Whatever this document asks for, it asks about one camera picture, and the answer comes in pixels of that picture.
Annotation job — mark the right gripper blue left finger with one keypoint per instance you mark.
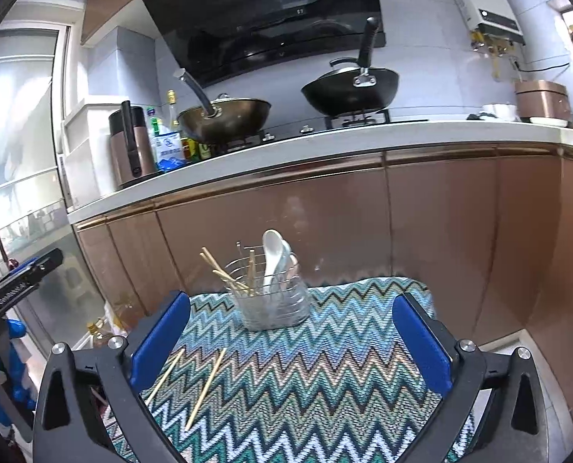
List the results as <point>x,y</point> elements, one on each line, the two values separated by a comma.
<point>127,369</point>

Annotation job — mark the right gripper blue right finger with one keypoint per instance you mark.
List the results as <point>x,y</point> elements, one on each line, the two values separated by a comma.
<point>454,372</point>

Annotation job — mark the bamboo chopstick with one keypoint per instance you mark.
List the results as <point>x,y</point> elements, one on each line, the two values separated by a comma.
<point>165,376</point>
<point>219,271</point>
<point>204,391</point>
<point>251,273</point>

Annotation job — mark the white ceramic spoon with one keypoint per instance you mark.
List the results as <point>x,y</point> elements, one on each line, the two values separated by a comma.
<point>273,249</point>
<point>289,273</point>

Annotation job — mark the left blue gloved hand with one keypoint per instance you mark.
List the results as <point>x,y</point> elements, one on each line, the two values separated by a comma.
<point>18,395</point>

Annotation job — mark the yellow cap oil bottle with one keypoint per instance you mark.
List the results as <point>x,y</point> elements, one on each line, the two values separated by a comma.
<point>101,331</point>

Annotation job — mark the sliding glass door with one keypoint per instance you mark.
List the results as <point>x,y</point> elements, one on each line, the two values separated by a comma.
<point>33,197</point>

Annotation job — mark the zigzag patterned knit cloth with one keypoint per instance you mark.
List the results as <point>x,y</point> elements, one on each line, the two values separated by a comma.
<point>339,387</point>

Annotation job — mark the bamboo chopstick in basket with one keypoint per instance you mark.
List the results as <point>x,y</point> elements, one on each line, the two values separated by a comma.
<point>219,271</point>

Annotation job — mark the white storage container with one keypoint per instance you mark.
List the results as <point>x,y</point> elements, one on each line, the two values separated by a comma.
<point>87,164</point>

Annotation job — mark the brown black electric kettle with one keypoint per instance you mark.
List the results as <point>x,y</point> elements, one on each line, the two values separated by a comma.
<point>131,152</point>

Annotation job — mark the white blue salt bag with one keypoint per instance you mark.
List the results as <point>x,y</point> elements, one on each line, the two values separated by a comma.
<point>168,152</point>

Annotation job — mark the green cap seasoning bottle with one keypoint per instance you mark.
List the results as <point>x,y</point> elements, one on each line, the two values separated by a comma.
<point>159,128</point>

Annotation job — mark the dark soy sauce bottle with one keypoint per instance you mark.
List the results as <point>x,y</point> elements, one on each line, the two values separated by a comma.
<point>194,151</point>

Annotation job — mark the tall yellow cap bottle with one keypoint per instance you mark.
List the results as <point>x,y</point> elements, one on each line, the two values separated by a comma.
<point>173,112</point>

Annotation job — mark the white speckled countertop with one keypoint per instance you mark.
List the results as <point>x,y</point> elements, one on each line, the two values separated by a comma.
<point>354,141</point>

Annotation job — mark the black gas stove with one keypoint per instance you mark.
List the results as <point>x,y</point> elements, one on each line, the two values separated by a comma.
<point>312,127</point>

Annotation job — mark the brown rice cooker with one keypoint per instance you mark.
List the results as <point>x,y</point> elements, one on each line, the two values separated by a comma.
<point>544,99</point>

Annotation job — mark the black range hood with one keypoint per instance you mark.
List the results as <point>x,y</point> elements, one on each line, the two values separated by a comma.
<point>218,39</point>

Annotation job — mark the white gas water heater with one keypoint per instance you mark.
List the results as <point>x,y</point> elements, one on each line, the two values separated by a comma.
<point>491,17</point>

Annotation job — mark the wire utensil holder basket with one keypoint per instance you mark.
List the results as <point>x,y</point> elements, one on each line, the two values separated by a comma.
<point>265,312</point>

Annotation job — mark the bronze wok with handle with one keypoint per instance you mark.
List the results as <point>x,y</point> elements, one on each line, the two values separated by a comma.
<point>221,120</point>

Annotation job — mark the black wok with handle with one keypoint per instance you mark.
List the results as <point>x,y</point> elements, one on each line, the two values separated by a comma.
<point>354,86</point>

